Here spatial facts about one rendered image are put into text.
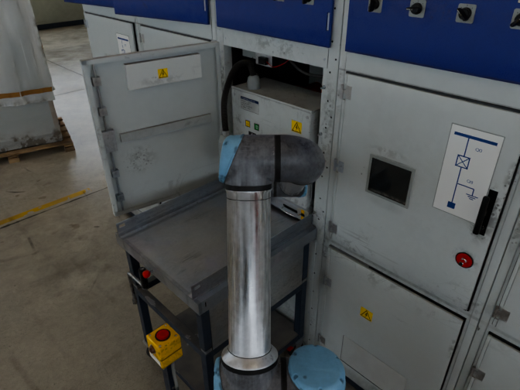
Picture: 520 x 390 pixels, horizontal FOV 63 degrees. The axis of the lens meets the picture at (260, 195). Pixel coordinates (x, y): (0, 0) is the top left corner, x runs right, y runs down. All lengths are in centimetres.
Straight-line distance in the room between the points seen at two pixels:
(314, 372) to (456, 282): 71
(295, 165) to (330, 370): 53
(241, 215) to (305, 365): 43
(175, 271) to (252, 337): 73
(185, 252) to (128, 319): 106
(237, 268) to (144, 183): 120
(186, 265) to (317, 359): 79
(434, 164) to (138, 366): 185
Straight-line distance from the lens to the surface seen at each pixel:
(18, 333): 301
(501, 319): 169
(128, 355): 265
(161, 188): 223
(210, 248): 187
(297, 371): 117
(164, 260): 184
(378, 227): 173
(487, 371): 187
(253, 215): 102
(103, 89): 197
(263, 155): 99
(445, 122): 146
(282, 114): 187
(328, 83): 169
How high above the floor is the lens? 199
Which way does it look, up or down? 31 degrees down
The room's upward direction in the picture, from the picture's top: straight up
